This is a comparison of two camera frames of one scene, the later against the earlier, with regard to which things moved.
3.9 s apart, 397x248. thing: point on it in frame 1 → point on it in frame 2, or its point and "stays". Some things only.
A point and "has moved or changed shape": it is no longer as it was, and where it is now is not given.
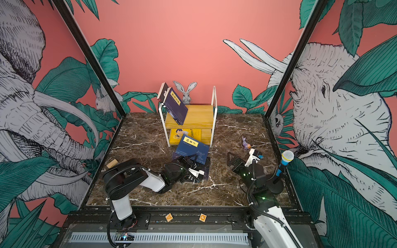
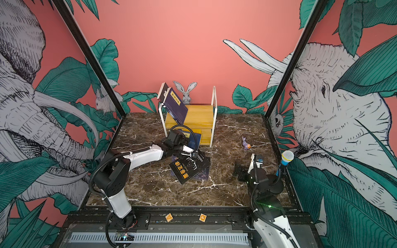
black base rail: [178, 219] stays
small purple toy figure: [246, 145] stays
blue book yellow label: [189, 147] has moved or changed shape
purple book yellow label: [176, 107] stays
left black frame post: [64, 8] stays
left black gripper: [186, 161] → [181, 154]
